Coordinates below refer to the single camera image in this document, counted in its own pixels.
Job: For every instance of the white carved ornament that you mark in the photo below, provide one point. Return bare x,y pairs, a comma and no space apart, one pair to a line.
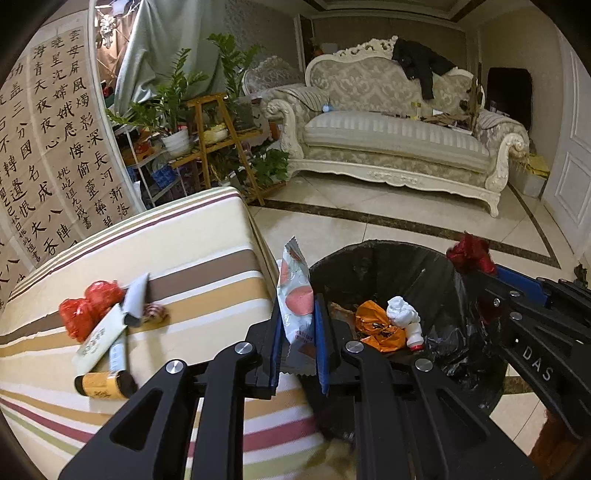
107,27

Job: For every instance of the orange plastic bag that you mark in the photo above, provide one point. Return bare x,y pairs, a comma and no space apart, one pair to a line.
374,323

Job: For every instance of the white flower pot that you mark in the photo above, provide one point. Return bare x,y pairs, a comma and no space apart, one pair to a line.
176,143

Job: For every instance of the patterned armchair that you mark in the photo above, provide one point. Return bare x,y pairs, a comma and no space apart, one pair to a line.
272,74

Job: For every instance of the black jacket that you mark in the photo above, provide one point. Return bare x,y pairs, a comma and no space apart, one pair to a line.
415,60

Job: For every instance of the white flat wrapper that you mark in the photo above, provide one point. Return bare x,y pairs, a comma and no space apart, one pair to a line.
136,295

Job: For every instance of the trash bin with black bag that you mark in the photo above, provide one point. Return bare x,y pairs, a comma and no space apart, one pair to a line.
351,277

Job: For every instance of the white door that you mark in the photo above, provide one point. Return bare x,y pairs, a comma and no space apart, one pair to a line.
570,138

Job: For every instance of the small white yogurt bottle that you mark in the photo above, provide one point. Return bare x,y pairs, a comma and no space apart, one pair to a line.
414,337

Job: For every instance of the clear wrapper with orange print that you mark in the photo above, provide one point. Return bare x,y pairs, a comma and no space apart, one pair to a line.
298,295

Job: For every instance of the tall green plant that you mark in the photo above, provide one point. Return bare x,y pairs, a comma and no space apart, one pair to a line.
233,64

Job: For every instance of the large green potted plant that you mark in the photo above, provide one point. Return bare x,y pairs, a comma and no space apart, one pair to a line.
171,97

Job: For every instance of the white tissue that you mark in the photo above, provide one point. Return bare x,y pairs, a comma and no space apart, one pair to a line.
401,311

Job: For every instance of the blue crate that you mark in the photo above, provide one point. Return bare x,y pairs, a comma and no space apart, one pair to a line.
163,177

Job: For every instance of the white and green packet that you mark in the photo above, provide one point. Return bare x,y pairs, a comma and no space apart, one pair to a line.
99,341

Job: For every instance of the dark red plastic bag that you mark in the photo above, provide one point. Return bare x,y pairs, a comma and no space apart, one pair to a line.
471,254

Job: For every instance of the striped throw cloth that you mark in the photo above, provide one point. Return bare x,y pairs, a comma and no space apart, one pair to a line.
300,97

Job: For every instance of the metal rack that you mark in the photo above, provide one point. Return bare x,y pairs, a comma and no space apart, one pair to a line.
138,166

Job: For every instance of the brown clutter pile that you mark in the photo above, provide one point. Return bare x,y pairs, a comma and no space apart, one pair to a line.
445,119

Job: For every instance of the person's right forearm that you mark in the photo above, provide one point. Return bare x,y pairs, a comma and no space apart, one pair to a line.
551,438

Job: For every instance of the yellow and white box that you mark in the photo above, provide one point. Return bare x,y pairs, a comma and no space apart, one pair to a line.
531,175

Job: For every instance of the ornate cream sofa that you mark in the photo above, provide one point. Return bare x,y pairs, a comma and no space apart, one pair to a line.
392,143

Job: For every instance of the black rectangular object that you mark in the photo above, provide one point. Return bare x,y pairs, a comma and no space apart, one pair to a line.
510,97

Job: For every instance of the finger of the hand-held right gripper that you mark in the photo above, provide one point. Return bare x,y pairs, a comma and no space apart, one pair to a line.
503,314
521,285

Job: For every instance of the wooden plant stand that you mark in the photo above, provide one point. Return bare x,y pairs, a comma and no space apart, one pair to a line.
203,102

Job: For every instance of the grey-green curtain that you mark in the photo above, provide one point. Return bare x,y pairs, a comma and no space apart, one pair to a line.
161,41

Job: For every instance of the yellow bottle with black cap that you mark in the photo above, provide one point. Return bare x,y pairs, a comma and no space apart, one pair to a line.
99,385

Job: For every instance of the brown striped wrapper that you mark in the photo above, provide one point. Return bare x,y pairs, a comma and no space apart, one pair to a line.
156,312

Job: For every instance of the crumpled red plastic bag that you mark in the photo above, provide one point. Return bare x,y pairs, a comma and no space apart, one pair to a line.
85,309

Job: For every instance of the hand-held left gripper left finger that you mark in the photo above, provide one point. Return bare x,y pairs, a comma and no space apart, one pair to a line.
277,341

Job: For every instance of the yellow flower pot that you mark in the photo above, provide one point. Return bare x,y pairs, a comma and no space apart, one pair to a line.
215,134

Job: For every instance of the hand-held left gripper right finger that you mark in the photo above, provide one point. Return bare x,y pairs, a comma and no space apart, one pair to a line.
322,341

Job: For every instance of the small ivy plant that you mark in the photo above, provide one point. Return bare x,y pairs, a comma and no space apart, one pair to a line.
272,166

